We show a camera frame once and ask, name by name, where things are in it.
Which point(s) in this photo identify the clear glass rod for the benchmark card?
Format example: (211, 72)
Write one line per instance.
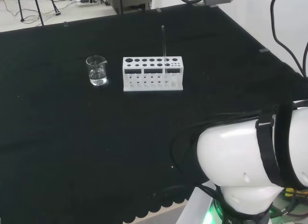
(163, 41)

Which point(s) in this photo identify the white test tube rack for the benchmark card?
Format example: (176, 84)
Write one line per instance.
(151, 71)

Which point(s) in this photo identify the clear cloth clip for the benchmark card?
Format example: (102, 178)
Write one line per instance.
(65, 24)
(263, 50)
(157, 9)

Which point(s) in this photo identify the grey equipment case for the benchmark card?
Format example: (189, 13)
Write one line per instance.
(130, 2)

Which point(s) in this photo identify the white power strip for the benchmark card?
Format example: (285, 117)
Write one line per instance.
(86, 0)

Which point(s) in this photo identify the clear glass beaker with water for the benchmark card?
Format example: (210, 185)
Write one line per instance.
(97, 74)

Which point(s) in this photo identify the black tripod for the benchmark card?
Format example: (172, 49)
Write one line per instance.
(38, 9)

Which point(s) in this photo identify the black bench cloth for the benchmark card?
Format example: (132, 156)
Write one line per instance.
(84, 137)

